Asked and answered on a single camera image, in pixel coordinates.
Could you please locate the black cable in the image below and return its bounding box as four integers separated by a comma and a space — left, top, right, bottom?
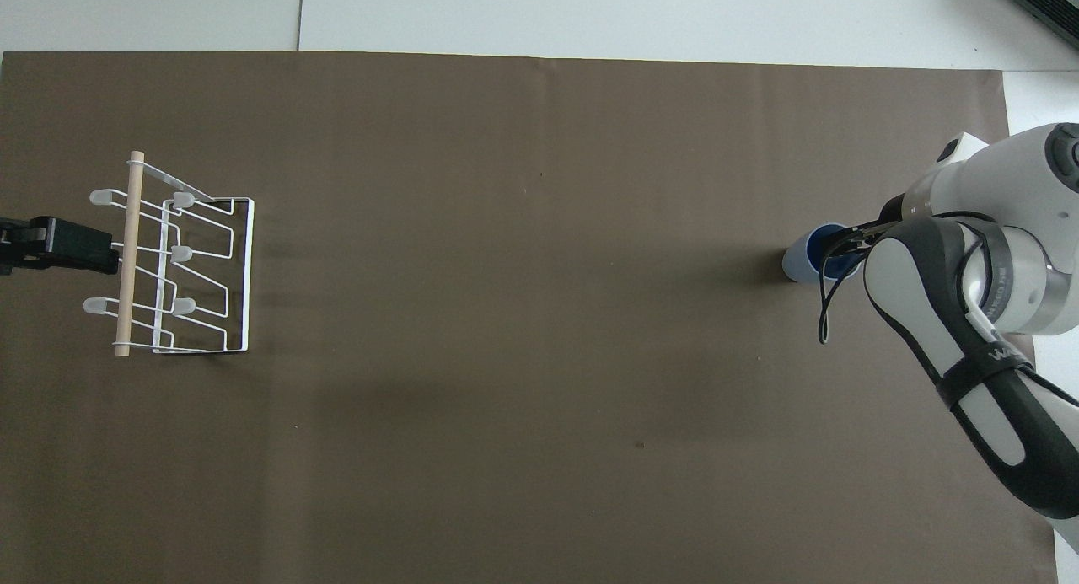
816, 245, 866, 346

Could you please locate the blue and white cup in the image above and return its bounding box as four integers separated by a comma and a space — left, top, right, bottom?
781, 222, 866, 284

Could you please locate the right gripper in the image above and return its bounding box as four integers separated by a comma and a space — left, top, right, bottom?
829, 193, 910, 259

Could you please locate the white wire cup holder rack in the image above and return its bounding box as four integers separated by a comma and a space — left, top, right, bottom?
83, 150, 255, 359

